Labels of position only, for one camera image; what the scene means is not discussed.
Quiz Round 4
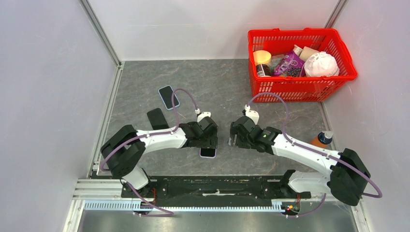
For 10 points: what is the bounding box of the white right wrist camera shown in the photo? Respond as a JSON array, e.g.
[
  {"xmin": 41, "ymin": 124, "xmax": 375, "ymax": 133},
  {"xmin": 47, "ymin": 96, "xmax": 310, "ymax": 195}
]
[{"xmin": 244, "ymin": 105, "xmax": 260, "ymax": 125}]

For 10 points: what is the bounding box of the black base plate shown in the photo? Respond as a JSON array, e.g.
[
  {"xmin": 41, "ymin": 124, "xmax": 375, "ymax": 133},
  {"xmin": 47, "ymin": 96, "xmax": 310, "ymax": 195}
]
[{"xmin": 138, "ymin": 170, "xmax": 311, "ymax": 207}]

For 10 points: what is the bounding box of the yellow lid jar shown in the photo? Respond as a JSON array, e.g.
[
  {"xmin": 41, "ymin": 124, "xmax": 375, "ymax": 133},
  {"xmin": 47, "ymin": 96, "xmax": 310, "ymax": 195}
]
[{"xmin": 253, "ymin": 50, "xmax": 272, "ymax": 77}]

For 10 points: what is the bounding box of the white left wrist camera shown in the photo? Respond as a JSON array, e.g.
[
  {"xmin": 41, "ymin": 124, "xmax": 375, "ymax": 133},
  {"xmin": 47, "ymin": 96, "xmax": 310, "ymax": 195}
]
[{"xmin": 197, "ymin": 112, "xmax": 211, "ymax": 123}]

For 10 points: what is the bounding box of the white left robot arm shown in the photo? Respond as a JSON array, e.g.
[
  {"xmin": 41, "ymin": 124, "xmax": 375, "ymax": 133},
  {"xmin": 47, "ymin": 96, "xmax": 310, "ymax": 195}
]
[{"xmin": 100, "ymin": 116, "xmax": 218, "ymax": 197}]

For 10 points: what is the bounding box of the lilac phone case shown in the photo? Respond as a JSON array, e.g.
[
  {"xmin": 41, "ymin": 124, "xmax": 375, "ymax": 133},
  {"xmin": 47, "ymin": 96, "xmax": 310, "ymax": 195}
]
[{"xmin": 199, "ymin": 147, "xmax": 217, "ymax": 159}]

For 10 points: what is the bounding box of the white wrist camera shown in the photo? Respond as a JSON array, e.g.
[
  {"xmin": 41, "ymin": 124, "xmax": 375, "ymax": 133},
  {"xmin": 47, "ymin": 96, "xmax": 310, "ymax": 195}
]
[
  {"xmin": 197, "ymin": 112, "xmax": 211, "ymax": 123},
  {"xmin": 244, "ymin": 105, "xmax": 260, "ymax": 125}
]

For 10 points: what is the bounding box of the beige cardboard tube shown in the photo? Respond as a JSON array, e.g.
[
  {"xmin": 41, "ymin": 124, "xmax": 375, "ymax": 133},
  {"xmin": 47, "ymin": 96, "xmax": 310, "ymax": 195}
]
[{"xmin": 299, "ymin": 46, "xmax": 319, "ymax": 61}]

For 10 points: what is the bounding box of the red plastic basket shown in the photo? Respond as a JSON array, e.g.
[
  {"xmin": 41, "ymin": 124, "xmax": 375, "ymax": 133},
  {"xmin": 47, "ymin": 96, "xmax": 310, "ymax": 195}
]
[{"xmin": 248, "ymin": 28, "xmax": 357, "ymax": 102}]

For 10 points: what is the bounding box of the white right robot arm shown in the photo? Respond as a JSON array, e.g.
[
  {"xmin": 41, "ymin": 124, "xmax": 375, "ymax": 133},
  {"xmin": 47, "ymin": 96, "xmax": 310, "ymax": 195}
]
[{"xmin": 229, "ymin": 116, "xmax": 371, "ymax": 206}]

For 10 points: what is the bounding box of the purple snack bag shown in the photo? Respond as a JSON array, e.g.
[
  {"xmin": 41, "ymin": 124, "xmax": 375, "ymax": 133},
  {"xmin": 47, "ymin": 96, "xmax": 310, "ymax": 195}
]
[{"xmin": 272, "ymin": 50, "xmax": 305, "ymax": 77}]

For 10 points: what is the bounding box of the white plastic bag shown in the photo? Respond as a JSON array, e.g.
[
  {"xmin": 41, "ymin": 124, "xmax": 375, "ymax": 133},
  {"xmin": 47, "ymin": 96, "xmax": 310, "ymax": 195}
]
[{"xmin": 304, "ymin": 52, "xmax": 340, "ymax": 77}]

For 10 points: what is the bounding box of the black phone silver edge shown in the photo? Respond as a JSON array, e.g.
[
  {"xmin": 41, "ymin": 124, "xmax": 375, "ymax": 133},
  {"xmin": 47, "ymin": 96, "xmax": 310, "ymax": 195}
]
[{"xmin": 146, "ymin": 108, "xmax": 169, "ymax": 130}]

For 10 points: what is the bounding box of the light blue phone case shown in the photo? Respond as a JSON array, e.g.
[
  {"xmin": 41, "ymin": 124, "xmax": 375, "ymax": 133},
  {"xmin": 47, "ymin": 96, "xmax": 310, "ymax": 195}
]
[{"xmin": 158, "ymin": 85, "xmax": 181, "ymax": 112}]

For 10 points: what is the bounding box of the orange pump bottle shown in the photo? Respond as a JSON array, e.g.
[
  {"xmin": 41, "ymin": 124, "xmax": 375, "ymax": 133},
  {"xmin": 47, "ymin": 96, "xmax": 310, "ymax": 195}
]
[{"xmin": 310, "ymin": 130, "xmax": 334, "ymax": 148}]

